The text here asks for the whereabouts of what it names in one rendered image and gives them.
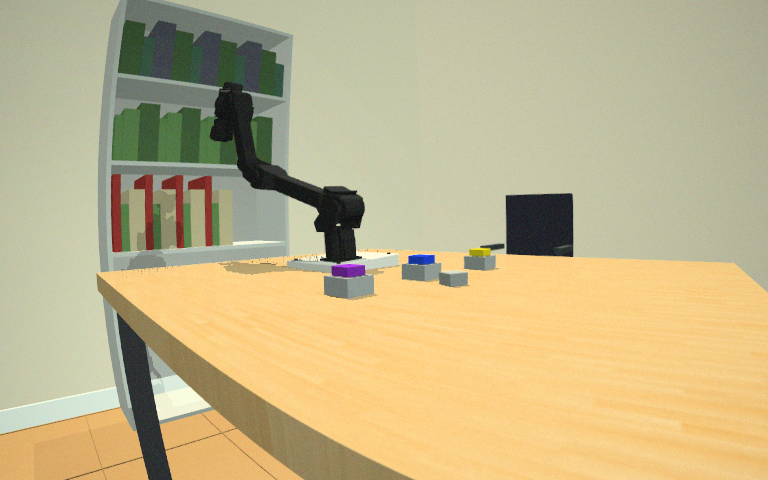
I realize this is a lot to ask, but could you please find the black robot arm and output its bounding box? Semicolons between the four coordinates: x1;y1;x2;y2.
213;88;365;263

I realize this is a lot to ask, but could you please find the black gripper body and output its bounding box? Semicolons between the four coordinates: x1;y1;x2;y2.
210;82;243;139

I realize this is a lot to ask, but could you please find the yellow button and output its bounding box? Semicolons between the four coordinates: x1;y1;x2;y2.
463;248;496;270

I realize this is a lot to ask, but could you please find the blue button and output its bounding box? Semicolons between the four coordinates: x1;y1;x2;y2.
401;254;442;282

